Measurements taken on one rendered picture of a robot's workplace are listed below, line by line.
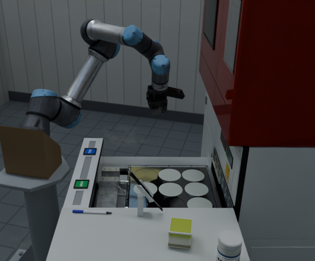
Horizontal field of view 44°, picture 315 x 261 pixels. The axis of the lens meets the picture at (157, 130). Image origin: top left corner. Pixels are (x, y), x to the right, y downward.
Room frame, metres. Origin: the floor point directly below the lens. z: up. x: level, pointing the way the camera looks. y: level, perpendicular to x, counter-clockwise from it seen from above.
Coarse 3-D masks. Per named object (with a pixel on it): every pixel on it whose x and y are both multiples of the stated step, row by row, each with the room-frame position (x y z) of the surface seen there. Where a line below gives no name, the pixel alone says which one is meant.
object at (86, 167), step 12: (84, 144) 1.61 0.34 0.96; (96, 144) 1.61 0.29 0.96; (84, 156) 1.50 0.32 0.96; (96, 156) 1.50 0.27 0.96; (84, 168) 1.41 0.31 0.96; (96, 168) 1.40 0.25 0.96; (72, 180) 1.31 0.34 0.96; (72, 192) 1.23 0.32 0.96; (84, 192) 1.23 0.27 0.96; (72, 204) 1.16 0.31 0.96; (84, 204) 1.16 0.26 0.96
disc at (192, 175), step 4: (184, 172) 1.48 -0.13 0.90; (188, 172) 1.48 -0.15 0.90; (192, 172) 1.48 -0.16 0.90; (196, 172) 1.48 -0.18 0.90; (200, 172) 1.48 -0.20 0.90; (184, 176) 1.45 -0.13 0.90; (188, 176) 1.45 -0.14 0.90; (192, 176) 1.45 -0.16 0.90; (196, 176) 1.45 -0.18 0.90; (200, 176) 1.45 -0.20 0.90; (188, 180) 1.42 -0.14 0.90; (192, 180) 1.42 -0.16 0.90; (196, 180) 1.42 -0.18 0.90; (200, 180) 1.42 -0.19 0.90
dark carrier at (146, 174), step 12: (132, 168) 1.50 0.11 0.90; (144, 168) 1.51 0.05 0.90; (156, 168) 1.51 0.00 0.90; (168, 168) 1.51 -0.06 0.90; (180, 168) 1.51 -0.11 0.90; (192, 168) 1.52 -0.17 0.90; (204, 168) 1.52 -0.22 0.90; (132, 180) 1.41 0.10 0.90; (144, 180) 1.41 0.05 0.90; (156, 180) 1.41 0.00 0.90; (180, 180) 1.42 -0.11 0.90; (204, 180) 1.42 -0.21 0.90; (132, 192) 1.32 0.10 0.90; (156, 192) 1.32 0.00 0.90; (132, 204) 1.24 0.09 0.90; (144, 204) 1.24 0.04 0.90; (156, 204) 1.25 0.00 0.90; (168, 204) 1.25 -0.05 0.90; (180, 204) 1.25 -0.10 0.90
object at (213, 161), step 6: (216, 162) 1.51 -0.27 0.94; (210, 168) 1.59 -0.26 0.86; (216, 168) 1.45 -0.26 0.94; (216, 174) 1.44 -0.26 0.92; (216, 180) 1.47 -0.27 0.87; (216, 186) 1.42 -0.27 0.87; (222, 186) 1.32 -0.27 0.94; (216, 192) 1.40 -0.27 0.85; (222, 192) 1.29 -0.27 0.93; (222, 198) 1.33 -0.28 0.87; (222, 204) 1.29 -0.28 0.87; (228, 204) 1.20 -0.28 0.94
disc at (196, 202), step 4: (188, 200) 1.27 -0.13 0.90; (192, 200) 1.27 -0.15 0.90; (196, 200) 1.28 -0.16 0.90; (200, 200) 1.28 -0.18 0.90; (204, 200) 1.28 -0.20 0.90; (208, 200) 1.28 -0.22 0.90; (188, 204) 1.25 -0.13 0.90; (192, 204) 1.25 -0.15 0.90; (196, 204) 1.25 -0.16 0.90; (200, 204) 1.25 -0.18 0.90; (204, 204) 1.25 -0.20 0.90; (208, 204) 1.25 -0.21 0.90
